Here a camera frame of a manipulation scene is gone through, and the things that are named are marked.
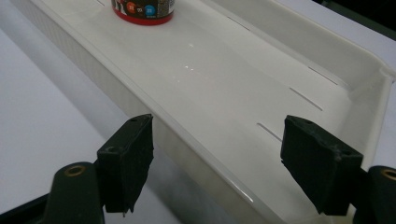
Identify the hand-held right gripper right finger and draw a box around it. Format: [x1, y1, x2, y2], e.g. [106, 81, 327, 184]
[279, 114, 364, 217]

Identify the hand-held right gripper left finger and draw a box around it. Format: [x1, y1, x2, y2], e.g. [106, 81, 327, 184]
[96, 113, 155, 217]

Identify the white plastic tray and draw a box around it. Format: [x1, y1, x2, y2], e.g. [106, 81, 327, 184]
[10, 0, 396, 224]
[0, 0, 396, 224]

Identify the red round can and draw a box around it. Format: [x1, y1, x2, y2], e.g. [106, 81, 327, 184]
[110, 0, 176, 26]

